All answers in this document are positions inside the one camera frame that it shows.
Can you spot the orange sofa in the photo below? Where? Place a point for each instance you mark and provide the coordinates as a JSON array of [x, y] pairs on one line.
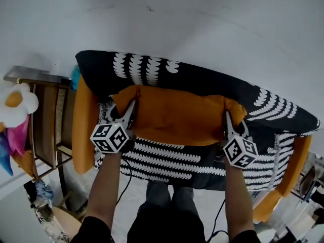
[[82, 125]]

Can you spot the person's grey trousers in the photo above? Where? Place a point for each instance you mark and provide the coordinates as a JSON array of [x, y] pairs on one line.
[[169, 196]]

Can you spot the blue crumpled cloth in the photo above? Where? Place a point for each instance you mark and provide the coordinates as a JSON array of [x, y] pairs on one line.
[[44, 190]]

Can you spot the white flower-shaped pillow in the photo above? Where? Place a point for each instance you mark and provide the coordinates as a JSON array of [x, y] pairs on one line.
[[17, 105]]

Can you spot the pink plush cushion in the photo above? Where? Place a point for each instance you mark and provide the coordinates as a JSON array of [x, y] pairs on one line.
[[17, 138]]

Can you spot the teal plush toy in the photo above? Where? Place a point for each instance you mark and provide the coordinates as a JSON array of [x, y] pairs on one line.
[[75, 76]]

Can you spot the brown cardboard box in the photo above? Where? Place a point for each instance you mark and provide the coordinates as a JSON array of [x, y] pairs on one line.
[[67, 218]]

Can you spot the orange pillow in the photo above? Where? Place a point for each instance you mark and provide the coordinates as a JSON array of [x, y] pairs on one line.
[[174, 113]]

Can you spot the person's left forearm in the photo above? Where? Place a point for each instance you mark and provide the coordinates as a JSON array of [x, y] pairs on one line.
[[106, 183]]

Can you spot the person's right forearm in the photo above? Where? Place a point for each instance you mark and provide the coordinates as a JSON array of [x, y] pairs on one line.
[[238, 196]]

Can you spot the wooden rattan chair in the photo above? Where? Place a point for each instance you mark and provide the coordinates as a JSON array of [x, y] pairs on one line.
[[48, 115]]

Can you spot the blue plush cushion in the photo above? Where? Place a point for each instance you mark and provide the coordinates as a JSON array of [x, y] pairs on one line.
[[5, 153]]

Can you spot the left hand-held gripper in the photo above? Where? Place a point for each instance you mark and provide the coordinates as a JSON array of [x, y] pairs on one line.
[[109, 138]]

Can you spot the black metal frame chair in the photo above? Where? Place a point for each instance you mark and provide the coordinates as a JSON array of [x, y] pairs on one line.
[[307, 183]]

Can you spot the black white patterned blanket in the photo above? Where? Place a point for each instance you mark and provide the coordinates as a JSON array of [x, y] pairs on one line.
[[202, 82]]

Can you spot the person's black shirt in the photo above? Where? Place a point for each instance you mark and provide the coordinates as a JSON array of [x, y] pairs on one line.
[[164, 226]]

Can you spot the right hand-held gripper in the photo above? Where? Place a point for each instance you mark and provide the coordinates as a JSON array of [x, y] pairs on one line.
[[240, 152]]

